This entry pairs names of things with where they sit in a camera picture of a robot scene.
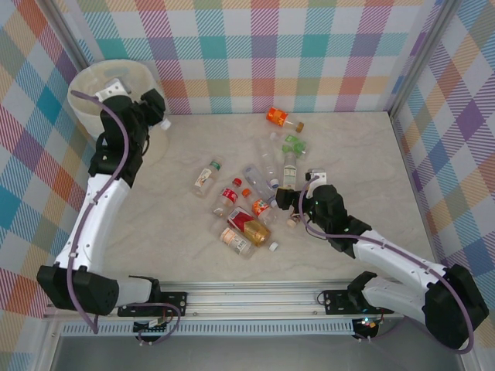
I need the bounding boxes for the white label plastic bottle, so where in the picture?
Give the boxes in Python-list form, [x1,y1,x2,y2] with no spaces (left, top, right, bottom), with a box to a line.
[282,151,299,191]

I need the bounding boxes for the perforated metal cable tray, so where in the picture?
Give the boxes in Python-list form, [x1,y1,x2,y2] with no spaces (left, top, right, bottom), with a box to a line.
[61,322,357,337]

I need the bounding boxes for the cream round waste bin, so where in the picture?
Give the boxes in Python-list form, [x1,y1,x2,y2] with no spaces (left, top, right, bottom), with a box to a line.
[67,60,171,171]

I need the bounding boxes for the red label amber bottle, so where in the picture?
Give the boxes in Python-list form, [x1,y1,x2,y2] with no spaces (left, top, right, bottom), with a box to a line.
[227,206,280,253]

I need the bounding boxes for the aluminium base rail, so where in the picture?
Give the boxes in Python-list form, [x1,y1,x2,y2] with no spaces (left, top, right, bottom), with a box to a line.
[42,280,469,322]

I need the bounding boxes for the clear bottle orange white label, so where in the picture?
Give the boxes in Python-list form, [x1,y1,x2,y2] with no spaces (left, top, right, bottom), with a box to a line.
[219,226,257,260]

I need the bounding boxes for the clear bottle bluish cap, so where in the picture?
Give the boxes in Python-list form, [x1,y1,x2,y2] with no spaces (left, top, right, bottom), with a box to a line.
[242,164,280,199]

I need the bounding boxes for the small electronics board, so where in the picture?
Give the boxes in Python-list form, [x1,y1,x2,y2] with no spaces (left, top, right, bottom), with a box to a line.
[353,316,382,332]
[133,317,169,334]

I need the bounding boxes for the aluminium frame post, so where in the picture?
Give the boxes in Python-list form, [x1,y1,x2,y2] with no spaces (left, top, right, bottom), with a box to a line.
[45,0,97,73]
[387,0,465,117]

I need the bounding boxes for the orange label bottle brown cap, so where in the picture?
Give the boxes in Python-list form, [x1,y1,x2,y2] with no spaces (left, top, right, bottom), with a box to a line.
[265,107,306,134]

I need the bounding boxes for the clear ribbed bottle white cap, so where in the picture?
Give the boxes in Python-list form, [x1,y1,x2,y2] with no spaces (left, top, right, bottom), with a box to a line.
[255,131,282,182]

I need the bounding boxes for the grey metal base panel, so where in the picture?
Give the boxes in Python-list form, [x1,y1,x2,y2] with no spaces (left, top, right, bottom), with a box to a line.
[49,335,465,371]

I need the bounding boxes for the crushed green label bottle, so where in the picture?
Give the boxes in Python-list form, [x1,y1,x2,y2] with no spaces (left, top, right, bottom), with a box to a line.
[280,133,310,160]

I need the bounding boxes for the red cap red label bottle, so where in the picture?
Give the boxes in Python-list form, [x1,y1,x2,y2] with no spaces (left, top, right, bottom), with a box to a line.
[210,177,244,217]

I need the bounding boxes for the green cap plastic bottle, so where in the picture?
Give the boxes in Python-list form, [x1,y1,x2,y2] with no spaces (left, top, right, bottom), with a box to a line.
[193,156,225,199]

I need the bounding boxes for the thin purple base cable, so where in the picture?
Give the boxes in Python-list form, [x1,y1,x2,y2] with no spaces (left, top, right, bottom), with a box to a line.
[123,302,183,347]

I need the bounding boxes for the aluminium frame side beam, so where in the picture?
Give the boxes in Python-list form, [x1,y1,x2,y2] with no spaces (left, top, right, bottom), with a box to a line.
[388,111,446,271]

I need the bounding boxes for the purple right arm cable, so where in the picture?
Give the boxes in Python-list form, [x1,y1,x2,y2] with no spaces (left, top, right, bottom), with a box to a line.
[299,175,477,356]

